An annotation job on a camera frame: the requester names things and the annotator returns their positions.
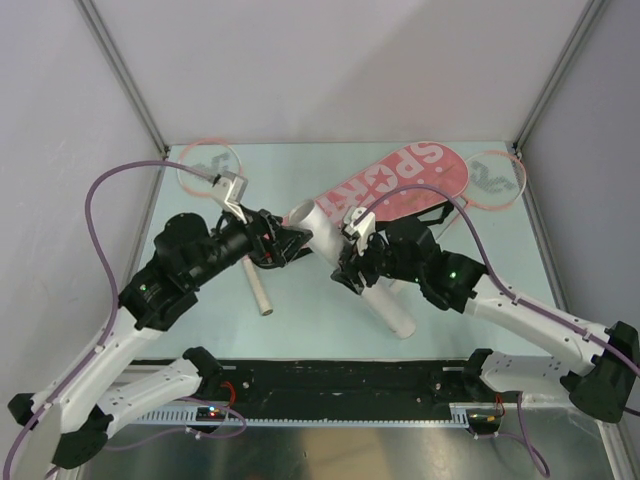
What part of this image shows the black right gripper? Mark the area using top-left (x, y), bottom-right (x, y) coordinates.
top-left (331, 227), bottom-right (422, 295)

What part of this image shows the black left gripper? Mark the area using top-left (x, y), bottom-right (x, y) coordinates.
top-left (187, 200), bottom-right (312, 288)

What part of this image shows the white shuttlecock tube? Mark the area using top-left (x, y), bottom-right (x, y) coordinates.
top-left (288, 200), bottom-right (417, 339)

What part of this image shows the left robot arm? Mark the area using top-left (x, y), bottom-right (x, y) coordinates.
top-left (8, 210), bottom-right (312, 478)

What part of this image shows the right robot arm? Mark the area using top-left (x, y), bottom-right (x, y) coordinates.
top-left (332, 219), bottom-right (639, 423)

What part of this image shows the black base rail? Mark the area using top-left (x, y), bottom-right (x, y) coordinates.
top-left (197, 360), bottom-right (495, 412)

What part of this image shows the white slotted cable duct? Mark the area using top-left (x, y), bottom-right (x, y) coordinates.
top-left (133, 402), bottom-right (500, 428)

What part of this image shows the aluminium frame post left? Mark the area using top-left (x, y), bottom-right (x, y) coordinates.
top-left (74, 0), bottom-right (168, 158)

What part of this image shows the aluminium frame post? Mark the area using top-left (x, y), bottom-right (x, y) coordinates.
top-left (511, 0), bottom-right (611, 154)
top-left (74, 0), bottom-right (168, 158)

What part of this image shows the aluminium frame post right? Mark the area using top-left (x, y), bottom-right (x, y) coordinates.
top-left (511, 0), bottom-right (611, 154)

